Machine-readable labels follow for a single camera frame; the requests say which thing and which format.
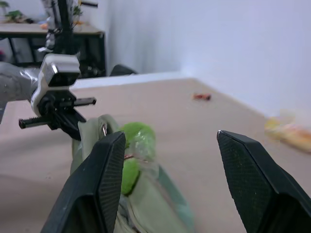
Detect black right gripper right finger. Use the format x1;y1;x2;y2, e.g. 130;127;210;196
217;130;311;233

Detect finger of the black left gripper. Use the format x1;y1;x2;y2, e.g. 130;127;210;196
58;118;82;141
71;109;87;123

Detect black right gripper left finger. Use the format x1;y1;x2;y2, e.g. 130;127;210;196
40;131;126;233

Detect green fabric zipper pouch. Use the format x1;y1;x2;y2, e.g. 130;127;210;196
69;114;195;233

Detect yellow orange plastic package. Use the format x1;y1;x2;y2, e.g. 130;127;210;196
264;116;311;153

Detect black office chair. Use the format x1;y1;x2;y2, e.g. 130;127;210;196
110;64;138;77

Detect black tripod stand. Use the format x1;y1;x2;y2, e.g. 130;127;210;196
45;0;99;53

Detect small green potted plant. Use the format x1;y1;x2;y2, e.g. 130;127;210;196
4;10;24;23

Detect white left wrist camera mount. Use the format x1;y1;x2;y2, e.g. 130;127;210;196
30;53;81;115

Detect green plush keychain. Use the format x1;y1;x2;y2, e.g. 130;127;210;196
121;122;157;196

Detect wooden desk with black frame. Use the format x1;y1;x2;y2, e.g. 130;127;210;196
0;21;107;77

